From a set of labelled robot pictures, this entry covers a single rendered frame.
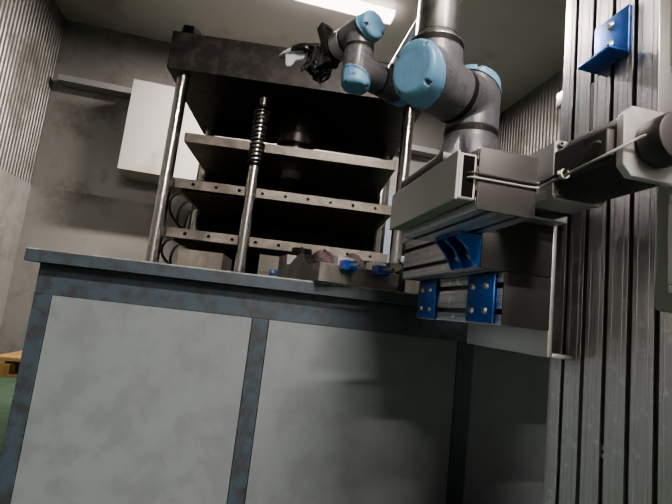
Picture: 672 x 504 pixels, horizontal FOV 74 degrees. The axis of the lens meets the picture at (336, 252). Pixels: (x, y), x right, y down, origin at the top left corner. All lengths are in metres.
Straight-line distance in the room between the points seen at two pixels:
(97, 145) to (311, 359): 4.13
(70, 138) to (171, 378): 4.07
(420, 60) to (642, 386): 0.66
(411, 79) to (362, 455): 1.04
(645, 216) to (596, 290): 0.14
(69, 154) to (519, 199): 4.84
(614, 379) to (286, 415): 0.90
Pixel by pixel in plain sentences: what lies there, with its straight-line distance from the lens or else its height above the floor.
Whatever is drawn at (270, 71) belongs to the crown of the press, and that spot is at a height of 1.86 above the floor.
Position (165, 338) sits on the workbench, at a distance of 1.43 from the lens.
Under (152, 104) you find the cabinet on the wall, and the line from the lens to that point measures 4.79.
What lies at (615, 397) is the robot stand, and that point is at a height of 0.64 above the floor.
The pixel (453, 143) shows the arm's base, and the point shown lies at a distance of 0.99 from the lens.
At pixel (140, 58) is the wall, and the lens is 5.46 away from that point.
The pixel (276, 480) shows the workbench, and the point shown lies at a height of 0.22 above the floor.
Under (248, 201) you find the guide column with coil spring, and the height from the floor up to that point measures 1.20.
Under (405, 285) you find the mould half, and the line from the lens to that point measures 1.43.
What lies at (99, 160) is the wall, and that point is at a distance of 5.12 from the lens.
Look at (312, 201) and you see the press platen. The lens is 2.26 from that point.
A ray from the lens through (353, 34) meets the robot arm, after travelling 1.24.
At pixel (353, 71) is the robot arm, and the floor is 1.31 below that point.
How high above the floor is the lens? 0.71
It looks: 8 degrees up
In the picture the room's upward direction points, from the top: 7 degrees clockwise
